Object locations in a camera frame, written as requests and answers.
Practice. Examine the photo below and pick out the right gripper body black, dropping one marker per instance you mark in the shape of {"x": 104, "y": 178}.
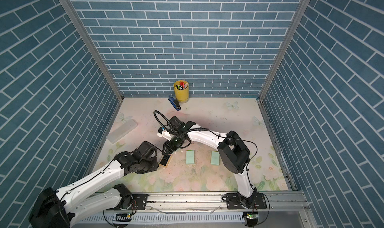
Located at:
{"x": 176, "y": 142}

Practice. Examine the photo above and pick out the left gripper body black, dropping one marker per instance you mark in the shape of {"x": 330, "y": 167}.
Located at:
{"x": 148, "y": 165}

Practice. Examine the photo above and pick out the tan box base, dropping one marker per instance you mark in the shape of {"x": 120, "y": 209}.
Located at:
{"x": 165, "y": 160}

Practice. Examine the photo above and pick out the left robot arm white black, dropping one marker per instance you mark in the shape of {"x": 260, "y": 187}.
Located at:
{"x": 64, "y": 207}

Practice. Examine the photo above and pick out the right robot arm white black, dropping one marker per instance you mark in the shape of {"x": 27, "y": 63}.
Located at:
{"x": 232, "y": 149}

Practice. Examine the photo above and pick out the blue stapler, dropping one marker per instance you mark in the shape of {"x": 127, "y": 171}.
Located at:
{"x": 175, "y": 103}

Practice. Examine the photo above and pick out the yellow pen cup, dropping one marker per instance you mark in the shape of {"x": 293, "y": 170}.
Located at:
{"x": 182, "y": 95}

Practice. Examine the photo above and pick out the markers in cup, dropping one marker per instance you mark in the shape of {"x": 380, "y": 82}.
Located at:
{"x": 181, "y": 85}

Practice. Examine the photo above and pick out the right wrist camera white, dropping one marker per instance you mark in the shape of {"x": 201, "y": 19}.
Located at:
{"x": 162, "y": 133}

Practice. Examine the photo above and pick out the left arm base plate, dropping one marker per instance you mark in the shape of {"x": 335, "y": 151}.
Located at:
{"x": 135, "y": 201}

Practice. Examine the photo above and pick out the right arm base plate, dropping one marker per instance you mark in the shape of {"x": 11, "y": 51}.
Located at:
{"x": 235, "y": 201}

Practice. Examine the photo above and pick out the aluminium front rail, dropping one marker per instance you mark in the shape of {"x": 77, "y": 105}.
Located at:
{"x": 183, "y": 202}

